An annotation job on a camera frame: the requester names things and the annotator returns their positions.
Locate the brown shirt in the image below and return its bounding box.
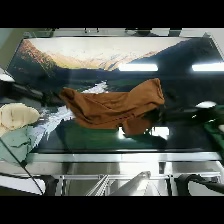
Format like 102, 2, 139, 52
59, 77, 166, 137

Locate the cream garment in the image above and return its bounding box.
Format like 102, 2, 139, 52
0, 102, 41, 138

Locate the pale green garment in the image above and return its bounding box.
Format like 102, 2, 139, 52
0, 125, 38, 165

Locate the silver frame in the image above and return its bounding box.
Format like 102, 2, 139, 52
0, 151, 224, 197

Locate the black cable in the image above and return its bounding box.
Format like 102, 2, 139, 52
0, 137, 45, 196

